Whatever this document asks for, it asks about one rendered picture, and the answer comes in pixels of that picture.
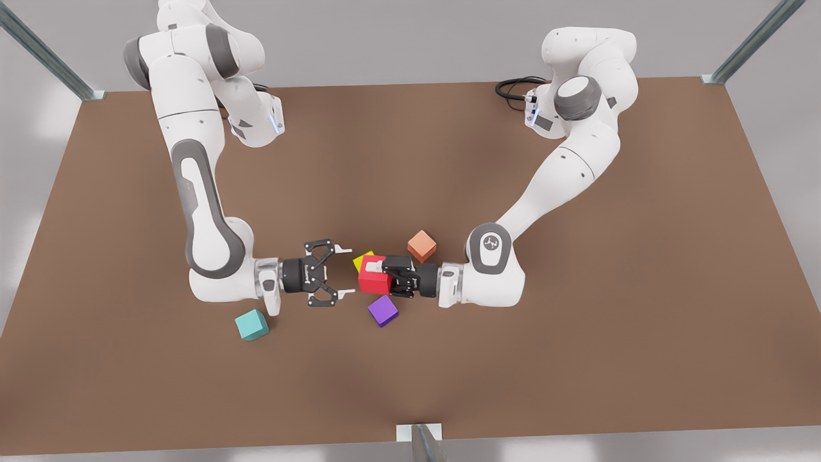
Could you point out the orange wooden cube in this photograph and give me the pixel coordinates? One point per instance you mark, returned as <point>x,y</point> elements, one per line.
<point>421,246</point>

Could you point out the purple wooden cube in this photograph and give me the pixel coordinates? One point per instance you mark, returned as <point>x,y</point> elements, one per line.
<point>383,311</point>

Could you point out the teal wooden cube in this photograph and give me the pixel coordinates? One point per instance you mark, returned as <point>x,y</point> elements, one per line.
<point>251,325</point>

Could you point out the red wooden cube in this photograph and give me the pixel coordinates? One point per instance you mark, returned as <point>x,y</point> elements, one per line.
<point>373,280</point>

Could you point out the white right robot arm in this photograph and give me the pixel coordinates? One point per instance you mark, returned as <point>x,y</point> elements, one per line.
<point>204,212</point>

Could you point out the silver frame post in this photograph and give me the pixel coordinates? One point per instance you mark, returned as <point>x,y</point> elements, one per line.
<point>750,42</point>
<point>45,54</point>
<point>422,443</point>

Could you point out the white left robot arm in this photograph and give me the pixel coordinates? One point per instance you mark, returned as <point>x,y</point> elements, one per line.
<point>564,173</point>

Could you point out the yellow wooden cube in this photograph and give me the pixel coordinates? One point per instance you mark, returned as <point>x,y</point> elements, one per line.
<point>360,260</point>

